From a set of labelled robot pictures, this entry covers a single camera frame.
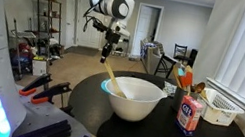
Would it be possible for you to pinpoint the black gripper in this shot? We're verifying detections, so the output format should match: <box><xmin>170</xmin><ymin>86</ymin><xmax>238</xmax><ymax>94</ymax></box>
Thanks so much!
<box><xmin>98</xmin><ymin>28</ymin><xmax>123</xmax><ymax>66</ymax></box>

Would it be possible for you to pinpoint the wooden mixing spoon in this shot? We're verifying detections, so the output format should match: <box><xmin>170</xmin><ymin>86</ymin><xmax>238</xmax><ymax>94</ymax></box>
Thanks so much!
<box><xmin>98</xmin><ymin>61</ymin><xmax>134</xmax><ymax>100</ymax></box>

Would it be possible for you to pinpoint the white bowl with teal band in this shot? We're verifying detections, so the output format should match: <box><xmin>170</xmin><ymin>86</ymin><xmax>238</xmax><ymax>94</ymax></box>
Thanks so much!
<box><xmin>95</xmin><ymin>71</ymin><xmax>171</xmax><ymax>127</ymax></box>

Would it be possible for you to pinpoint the wooden spoon in cup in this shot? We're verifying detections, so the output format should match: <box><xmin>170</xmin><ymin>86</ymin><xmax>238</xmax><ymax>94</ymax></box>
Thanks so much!
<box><xmin>193</xmin><ymin>81</ymin><xmax>207</xmax><ymax>96</ymax></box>

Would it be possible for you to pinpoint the glass shoe rack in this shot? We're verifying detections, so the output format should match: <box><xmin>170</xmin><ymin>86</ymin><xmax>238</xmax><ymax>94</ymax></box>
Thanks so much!
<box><xmin>111</xmin><ymin>33</ymin><xmax>132</xmax><ymax>59</ymax></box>

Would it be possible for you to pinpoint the blue white patterned blanket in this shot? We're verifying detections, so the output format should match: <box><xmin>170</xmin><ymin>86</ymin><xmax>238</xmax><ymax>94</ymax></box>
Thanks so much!
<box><xmin>139</xmin><ymin>41</ymin><xmax>159</xmax><ymax>62</ymax></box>

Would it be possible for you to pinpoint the white interior door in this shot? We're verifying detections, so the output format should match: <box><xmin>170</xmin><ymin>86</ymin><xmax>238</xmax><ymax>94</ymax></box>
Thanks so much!
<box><xmin>131</xmin><ymin>4</ymin><xmax>155</xmax><ymax>58</ymax></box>

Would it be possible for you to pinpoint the grey sofa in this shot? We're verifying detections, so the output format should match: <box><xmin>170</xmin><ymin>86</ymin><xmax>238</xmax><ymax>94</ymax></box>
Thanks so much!
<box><xmin>134</xmin><ymin>37</ymin><xmax>175</xmax><ymax>79</ymax></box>

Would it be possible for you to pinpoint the white panel entry door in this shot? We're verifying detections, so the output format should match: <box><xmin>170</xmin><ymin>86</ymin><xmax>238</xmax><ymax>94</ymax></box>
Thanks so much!
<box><xmin>55</xmin><ymin>0</ymin><xmax>108</xmax><ymax>54</ymax></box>

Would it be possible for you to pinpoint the black metal dining chair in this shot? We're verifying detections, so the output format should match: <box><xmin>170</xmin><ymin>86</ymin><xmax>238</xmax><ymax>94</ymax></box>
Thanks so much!
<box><xmin>153</xmin><ymin>52</ymin><xmax>179</xmax><ymax>81</ymax></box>

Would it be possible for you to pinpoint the black clamp with orange tip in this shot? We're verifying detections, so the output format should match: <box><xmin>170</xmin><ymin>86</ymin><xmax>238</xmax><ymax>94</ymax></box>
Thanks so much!
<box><xmin>30</xmin><ymin>75</ymin><xmax>74</xmax><ymax>111</ymax></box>
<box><xmin>17</xmin><ymin>68</ymin><xmax>54</xmax><ymax>101</ymax></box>

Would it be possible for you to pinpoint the black metal shelf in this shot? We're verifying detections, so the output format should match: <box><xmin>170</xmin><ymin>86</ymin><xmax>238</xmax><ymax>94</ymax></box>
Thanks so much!
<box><xmin>26</xmin><ymin>0</ymin><xmax>69</xmax><ymax>59</ymax></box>

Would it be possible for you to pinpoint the white cardboard box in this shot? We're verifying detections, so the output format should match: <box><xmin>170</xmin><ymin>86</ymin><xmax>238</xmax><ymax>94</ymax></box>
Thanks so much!
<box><xmin>29</xmin><ymin>58</ymin><xmax>50</xmax><ymax>78</ymax></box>

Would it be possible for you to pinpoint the wooden flat spatula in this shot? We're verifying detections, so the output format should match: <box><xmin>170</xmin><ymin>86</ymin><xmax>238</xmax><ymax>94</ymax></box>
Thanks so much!
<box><xmin>169</xmin><ymin>64</ymin><xmax>187</xmax><ymax>89</ymax></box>

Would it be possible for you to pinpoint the teal spatula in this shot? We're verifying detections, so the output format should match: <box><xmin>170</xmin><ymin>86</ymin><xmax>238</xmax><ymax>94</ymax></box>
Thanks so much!
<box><xmin>176</xmin><ymin>67</ymin><xmax>187</xmax><ymax>78</ymax></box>

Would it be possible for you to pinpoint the grey mounting plate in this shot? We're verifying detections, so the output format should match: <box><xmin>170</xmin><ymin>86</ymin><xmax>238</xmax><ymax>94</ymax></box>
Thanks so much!
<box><xmin>5</xmin><ymin>83</ymin><xmax>144</xmax><ymax>137</ymax></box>

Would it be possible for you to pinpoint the cluttered utility cart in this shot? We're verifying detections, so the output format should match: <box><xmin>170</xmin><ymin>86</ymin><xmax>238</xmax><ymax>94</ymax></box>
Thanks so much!
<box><xmin>0</xmin><ymin>17</ymin><xmax>42</xmax><ymax>84</ymax></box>

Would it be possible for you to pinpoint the metal utensil cup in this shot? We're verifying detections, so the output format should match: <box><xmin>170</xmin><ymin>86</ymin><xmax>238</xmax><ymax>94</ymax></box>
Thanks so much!
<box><xmin>170</xmin><ymin>85</ymin><xmax>200</xmax><ymax>116</ymax></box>

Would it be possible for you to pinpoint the red spatula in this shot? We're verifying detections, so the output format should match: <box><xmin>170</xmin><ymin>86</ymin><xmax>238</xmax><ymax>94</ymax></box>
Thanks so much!
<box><xmin>177</xmin><ymin>70</ymin><xmax>195</xmax><ymax>93</ymax></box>

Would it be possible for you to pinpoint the pink sugar box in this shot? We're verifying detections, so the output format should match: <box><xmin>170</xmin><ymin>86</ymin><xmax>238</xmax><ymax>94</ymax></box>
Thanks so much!
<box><xmin>173</xmin><ymin>94</ymin><xmax>205</xmax><ymax>137</ymax></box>

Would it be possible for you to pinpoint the white plastic basket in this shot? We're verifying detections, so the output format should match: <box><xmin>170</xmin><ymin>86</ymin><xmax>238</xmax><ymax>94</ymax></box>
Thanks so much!
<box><xmin>194</xmin><ymin>86</ymin><xmax>245</xmax><ymax>130</ymax></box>

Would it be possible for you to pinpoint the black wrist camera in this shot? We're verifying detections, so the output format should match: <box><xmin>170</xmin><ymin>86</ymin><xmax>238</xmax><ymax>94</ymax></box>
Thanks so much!
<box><xmin>90</xmin><ymin>17</ymin><xmax>112</xmax><ymax>35</ymax></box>

